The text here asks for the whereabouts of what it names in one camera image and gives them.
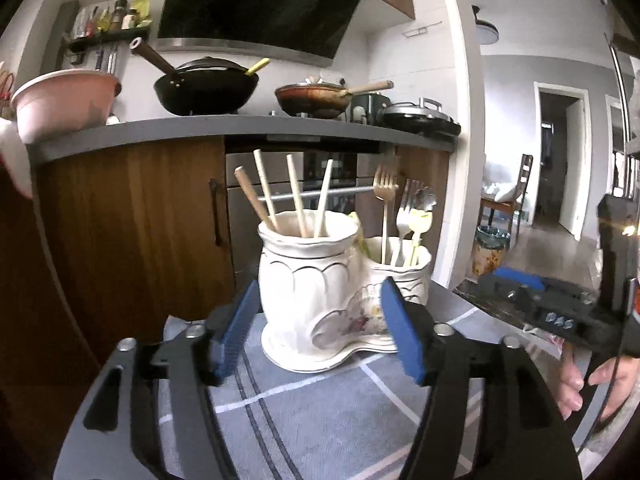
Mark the dark green kitchen appliance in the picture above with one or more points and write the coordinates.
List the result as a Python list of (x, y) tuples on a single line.
[(370, 105)]

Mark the wooden chair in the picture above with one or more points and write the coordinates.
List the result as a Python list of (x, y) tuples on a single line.
[(525, 180)]

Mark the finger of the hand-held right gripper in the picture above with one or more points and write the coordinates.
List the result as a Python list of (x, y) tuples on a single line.
[(520, 278), (530, 310)]

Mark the shelf of spice jars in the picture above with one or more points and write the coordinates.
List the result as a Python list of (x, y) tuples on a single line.
[(120, 17)]

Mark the pink plastic basin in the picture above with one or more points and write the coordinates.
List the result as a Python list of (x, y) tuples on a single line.
[(60, 105)]

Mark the tan wooden chopstick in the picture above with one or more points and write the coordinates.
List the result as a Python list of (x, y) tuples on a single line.
[(250, 195), (263, 185), (296, 195)]

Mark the rear white floral pot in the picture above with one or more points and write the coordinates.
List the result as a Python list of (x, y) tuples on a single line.
[(125, 220)]

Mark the white ceramic tray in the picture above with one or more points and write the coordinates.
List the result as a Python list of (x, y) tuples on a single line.
[(320, 366)]

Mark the white floral ceramic utensil holder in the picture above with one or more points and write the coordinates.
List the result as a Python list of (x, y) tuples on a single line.
[(300, 285)]

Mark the white towel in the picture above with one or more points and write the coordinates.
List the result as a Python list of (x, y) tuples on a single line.
[(15, 160)]

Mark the trash bin with bag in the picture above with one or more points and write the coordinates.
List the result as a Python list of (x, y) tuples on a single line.
[(490, 255)]

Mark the grey kitchen countertop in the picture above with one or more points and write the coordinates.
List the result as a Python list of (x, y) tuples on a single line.
[(150, 132)]

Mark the person's right hand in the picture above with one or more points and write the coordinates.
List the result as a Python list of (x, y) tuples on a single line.
[(570, 385)]

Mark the round ceiling lamp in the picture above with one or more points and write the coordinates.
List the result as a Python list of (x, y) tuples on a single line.
[(487, 32)]

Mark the grey plaid tablecloth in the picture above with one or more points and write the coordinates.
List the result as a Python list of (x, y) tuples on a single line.
[(325, 420)]

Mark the yellow-green cooking utensil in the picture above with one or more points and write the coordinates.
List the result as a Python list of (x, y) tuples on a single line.
[(257, 66)]

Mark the black wok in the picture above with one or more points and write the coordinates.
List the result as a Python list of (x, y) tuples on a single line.
[(205, 90)]

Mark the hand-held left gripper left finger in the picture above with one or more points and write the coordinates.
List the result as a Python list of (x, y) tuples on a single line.
[(237, 335)]

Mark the white door frame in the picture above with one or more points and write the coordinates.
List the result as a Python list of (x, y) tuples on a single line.
[(537, 160)]

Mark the stainless steel oven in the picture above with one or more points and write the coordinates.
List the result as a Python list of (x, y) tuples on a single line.
[(240, 240)]

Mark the silver metal fork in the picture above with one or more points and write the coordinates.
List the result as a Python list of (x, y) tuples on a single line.
[(405, 215)]

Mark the black range hood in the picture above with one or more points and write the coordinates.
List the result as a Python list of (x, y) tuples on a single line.
[(250, 5)]

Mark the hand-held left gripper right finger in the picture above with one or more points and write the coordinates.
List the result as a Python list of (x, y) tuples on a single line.
[(405, 335)]

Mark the black wall shelf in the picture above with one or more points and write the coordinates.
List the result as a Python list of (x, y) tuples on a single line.
[(110, 38)]

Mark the black electric griddle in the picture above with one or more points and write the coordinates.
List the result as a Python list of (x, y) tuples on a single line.
[(420, 117)]

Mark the white bag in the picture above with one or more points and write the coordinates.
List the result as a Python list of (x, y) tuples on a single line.
[(500, 192)]

